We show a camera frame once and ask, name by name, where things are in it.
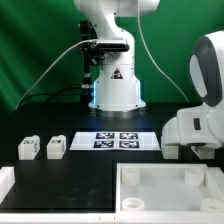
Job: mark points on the white left obstacle block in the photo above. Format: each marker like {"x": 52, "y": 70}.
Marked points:
{"x": 7, "y": 180}

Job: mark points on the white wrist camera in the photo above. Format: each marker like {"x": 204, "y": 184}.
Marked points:
{"x": 197, "y": 126}

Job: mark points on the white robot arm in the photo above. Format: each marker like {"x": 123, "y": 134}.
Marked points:
{"x": 116, "y": 91}

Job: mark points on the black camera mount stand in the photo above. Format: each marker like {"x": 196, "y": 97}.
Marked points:
{"x": 91, "y": 57}

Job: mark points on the white square table top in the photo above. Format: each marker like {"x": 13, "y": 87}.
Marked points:
{"x": 169, "y": 194}

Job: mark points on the white marker sheet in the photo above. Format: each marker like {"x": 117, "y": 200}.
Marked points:
{"x": 131, "y": 141}

